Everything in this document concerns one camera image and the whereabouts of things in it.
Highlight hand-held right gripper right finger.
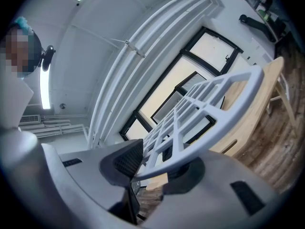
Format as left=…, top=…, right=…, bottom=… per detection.
left=147, top=149, right=282, bottom=229

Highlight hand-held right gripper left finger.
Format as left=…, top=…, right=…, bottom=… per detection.
left=58, top=138, right=144, bottom=212

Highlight white wire fridge shelf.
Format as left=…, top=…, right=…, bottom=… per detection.
left=135, top=65, right=264, bottom=180

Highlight person's torso in beige top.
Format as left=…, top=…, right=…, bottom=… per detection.
left=0, top=75, right=72, bottom=229

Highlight white ceiling pipes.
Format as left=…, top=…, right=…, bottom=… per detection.
left=87, top=0, right=226, bottom=150

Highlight cluttered black desk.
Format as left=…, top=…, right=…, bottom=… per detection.
left=230, top=0, right=294, bottom=45

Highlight teal hair tie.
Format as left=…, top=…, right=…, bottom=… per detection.
left=14, top=17, right=33, bottom=32

